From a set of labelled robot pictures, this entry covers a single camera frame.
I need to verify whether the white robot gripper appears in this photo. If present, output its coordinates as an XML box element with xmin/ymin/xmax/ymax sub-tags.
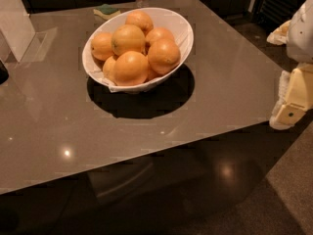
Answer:
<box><xmin>267</xmin><ymin>0</ymin><xmax>313</xmax><ymax>130</ymax></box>

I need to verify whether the white oval bowl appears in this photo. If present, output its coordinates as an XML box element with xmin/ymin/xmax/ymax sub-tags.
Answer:
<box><xmin>82</xmin><ymin>8</ymin><xmax>194</xmax><ymax>94</ymax></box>

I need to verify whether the orange at bowl back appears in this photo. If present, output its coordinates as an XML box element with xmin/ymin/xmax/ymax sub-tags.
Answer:
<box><xmin>125</xmin><ymin>10</ymin><xmax>154</xmax><ymax>35</ymax></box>

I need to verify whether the small orange low right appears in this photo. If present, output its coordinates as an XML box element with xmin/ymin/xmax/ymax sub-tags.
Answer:
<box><xmin>147</xmin><ymin>68</ymin><xmax>159</xmax><ymax>81</ymax></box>

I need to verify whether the large orange at front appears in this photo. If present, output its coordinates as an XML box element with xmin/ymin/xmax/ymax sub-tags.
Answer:
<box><xmin>113</xmin><ymin>51</ymin><xmax>149</xmax><ymax>86</ymax></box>

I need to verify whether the large orange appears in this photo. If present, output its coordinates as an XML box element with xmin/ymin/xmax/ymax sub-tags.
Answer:
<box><xmin>112</xmin><ymin>24</ymin><xmax>146</xmax><ymax>56</ymax></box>
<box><xmin>113</xmin><ymin>51</ymin><xmax>149</xmax><ymax>86</ymax></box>

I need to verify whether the large orange top centre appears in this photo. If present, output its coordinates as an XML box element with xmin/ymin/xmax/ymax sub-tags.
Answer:
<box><xmin>112</xmin><ymin>24</ymin><xmax>146</xmax><ymax>56</ymax></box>

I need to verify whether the small orange front left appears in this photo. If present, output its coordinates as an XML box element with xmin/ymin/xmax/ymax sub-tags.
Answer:
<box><xmin>103</xmin><ymin>55</ymin><xmax>117</xmax><ymax>82</ymax></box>

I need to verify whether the yellow green sponge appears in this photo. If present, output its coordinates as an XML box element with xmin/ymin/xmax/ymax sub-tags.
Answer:
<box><xmin>93</xmin><ymin>4</ymin><xmax>120</xmax><ymax>21</ymax></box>

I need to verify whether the white box at left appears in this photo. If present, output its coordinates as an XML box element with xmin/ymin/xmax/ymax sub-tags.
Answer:
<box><xmin>0</xmin><ymin>0</ymin><xmax>35</xmax><ymax>62</ymax></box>

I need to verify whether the dark object at left edge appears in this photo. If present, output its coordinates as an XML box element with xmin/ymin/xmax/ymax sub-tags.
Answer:
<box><xmin>0</xmin><ymin>60</ymin><xmax>9</xmax><ymax>84</ymax></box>

